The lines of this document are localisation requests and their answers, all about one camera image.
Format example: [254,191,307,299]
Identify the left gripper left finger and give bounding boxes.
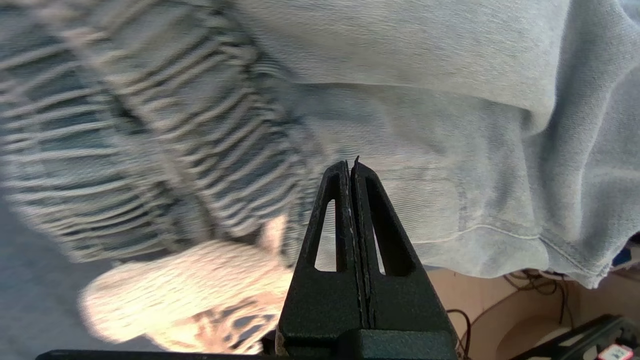
[277,160,369,351]

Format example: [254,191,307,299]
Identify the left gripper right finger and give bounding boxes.
[351,156,458,348]

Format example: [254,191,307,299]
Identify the light blue denim shorts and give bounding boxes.
[0,0,640,353]

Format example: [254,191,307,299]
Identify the blue bed sheet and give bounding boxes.
[0,195,161,352]

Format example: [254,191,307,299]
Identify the black floor cables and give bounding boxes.
[445,270,576,358]

